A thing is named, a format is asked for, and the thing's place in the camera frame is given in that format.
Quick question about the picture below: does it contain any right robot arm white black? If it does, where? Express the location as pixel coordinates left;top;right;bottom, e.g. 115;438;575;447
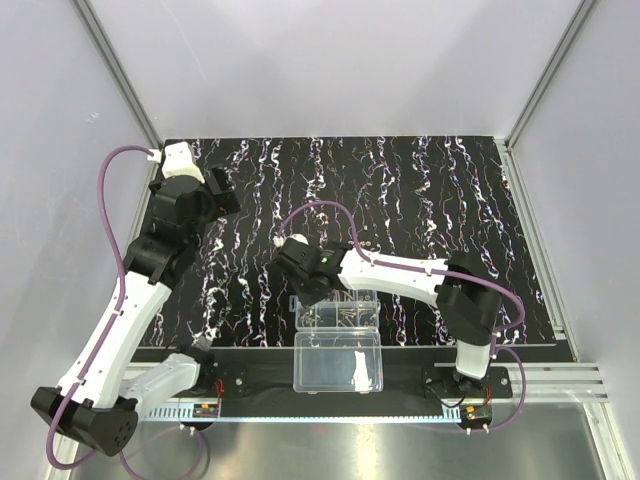
273;235;502;394

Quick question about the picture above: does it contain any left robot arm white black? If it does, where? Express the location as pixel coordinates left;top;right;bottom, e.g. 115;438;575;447
30;168;240;457

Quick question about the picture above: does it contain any clear plastic organizer box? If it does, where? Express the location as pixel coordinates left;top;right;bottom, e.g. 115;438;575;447
289;290;383;394

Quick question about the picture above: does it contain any black marbled table mat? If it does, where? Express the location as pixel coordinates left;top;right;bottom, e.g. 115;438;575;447
142;136;554;348

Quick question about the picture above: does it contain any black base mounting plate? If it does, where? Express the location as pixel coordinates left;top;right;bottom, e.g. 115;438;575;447
142;340;513;419

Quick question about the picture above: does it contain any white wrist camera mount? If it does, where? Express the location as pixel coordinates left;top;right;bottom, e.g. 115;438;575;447
161;141;205;184

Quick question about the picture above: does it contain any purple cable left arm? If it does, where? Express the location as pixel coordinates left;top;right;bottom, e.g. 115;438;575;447
45;144;209;479

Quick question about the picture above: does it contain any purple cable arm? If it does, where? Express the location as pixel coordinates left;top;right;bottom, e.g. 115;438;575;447
273;200;529;434
45;144;209;479

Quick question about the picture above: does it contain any left aluminium frame post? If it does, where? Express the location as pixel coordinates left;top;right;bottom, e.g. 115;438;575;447
70;0;162;146

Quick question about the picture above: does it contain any aluminium frame post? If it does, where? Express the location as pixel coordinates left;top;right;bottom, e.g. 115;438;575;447
70;0;162;146
504;0;599;151

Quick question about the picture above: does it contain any white slotted cable duct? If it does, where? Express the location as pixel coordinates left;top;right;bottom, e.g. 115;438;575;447
141;402;461;424

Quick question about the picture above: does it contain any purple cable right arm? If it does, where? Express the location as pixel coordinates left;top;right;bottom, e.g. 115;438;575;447
273;200;529;434

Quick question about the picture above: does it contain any aluminium rail right side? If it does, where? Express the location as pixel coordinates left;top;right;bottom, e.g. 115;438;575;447
434;362;611;404

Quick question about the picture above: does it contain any right aluminium frame post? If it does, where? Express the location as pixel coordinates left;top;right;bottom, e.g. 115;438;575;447
504;0;599;151

